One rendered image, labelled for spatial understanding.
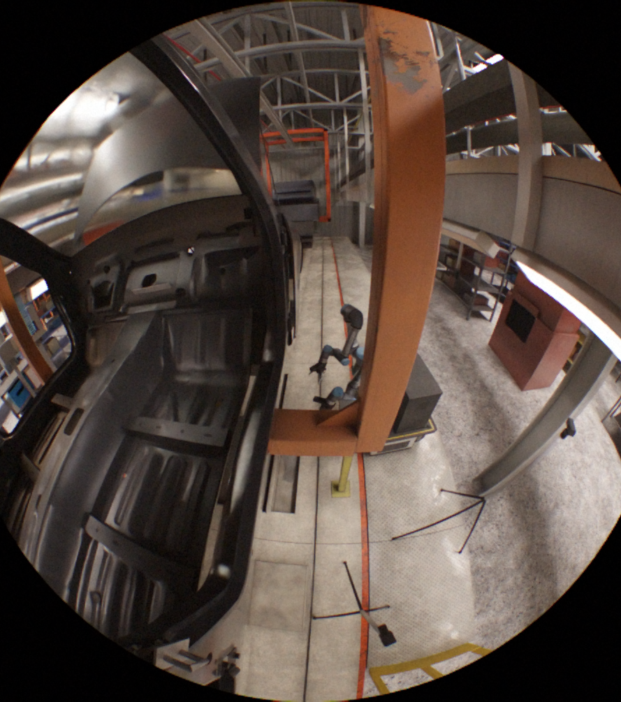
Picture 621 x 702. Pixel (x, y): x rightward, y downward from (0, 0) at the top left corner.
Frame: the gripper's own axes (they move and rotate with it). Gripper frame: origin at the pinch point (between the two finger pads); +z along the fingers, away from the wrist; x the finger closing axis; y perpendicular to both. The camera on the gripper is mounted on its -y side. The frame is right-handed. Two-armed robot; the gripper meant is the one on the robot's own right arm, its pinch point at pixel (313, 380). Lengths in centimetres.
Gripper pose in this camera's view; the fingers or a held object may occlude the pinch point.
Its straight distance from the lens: 214.0
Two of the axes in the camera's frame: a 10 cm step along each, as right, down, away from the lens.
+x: -5.9, -5.2, 6.2
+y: 7.4, -0.4, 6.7
